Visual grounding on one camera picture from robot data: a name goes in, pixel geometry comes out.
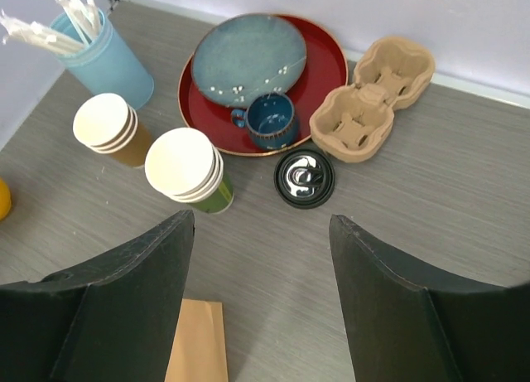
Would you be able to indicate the green paper cup stack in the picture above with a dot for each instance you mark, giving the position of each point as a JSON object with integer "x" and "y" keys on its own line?
{"x": 185, "y": 166}

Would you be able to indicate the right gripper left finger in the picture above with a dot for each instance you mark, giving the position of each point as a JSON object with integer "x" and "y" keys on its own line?
{"x": 110, "y": 318}

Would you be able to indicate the light blue cylinder holder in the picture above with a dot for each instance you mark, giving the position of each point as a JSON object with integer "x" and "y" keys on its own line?
{"x": 108, "y": 65}

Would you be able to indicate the red round tray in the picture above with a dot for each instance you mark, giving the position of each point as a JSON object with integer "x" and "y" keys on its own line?
{"x": 326, "y": 69}

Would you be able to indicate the cardboard cup carrier stack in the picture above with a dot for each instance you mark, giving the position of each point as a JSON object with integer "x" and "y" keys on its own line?
{"x": 354, "y": 121}

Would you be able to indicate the orange round dish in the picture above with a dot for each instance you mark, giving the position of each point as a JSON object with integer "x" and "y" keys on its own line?
{"x": 5, "y": 199}

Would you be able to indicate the blue-grey ceramic plate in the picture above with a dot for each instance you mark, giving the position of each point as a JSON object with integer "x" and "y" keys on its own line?
{"x": 248, "y": 56}

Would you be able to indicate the brown paper cup stack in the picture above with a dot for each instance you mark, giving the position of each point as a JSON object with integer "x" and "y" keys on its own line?
{"x": 108, "y": 125}

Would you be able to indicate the white wrapped stirrer bundle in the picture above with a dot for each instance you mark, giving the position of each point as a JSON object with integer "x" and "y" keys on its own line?
{"x": 83, "y": 24}

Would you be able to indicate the small dark blue bowl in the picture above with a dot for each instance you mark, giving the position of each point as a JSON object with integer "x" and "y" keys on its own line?
{"x": 270, "y": 121}

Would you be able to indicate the black cup lid stack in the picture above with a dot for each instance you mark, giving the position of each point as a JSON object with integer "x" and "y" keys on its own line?
{"x": 304, "y": 178}

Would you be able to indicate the brown paper bag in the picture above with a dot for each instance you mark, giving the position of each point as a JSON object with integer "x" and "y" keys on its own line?
{"x": 199, "y": 352}

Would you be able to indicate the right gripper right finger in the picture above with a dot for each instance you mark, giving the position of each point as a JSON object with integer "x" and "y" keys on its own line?
{"x": 407, "y": 320}

